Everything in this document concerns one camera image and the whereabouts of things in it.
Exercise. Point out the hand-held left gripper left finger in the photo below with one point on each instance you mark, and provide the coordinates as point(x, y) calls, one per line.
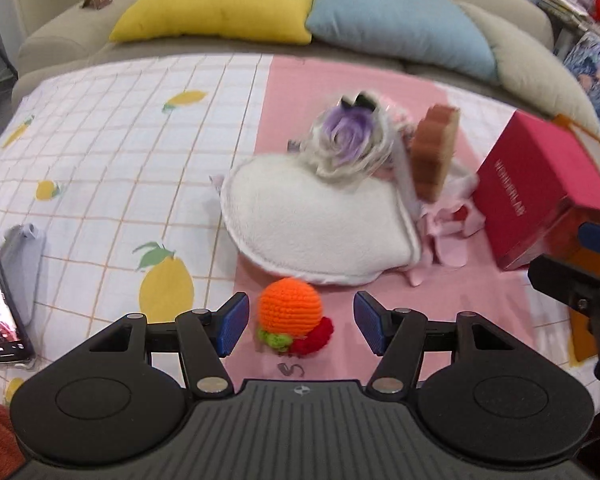
point(235, 321)

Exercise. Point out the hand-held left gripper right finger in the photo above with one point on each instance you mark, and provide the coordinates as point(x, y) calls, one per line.
point(367, 321)

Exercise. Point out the orange crochet ball toy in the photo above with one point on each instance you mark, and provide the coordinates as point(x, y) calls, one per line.
point(290, 305)

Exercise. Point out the white heart-shaped cushion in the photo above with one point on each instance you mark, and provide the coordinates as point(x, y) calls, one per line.
point(305, 220)

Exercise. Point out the brown cookie plush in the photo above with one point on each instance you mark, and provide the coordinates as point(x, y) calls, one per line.
point(432, 155)

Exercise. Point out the purple rose plush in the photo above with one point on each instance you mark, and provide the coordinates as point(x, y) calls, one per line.
point(350, 135)

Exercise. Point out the red cardboard box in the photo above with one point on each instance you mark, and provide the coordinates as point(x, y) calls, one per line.
point(525, 185)

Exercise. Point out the pink plush cloth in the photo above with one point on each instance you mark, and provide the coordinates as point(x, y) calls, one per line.
point(452, 230)

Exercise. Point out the blue figure-print pillow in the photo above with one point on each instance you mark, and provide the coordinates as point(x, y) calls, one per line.
point(595, 75)

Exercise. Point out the beige pillow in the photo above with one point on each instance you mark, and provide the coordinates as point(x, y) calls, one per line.
point(535, 60)

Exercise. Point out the lemon-print checked blanket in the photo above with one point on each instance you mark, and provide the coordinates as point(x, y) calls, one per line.
point(105, 160)

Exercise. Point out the pink blanket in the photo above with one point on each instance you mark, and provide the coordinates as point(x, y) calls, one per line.
point(290, 110)

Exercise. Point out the grey plastic holder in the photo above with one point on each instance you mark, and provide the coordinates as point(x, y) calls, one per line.
point(22, 270)

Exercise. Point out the light blue pillow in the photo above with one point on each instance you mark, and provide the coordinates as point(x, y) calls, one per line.
point(395, 15)

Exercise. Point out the yellow pillow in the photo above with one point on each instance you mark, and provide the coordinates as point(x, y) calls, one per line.
point(215, 5)

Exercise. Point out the beige sofa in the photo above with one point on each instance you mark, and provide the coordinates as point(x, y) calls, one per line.
point(55, 45)

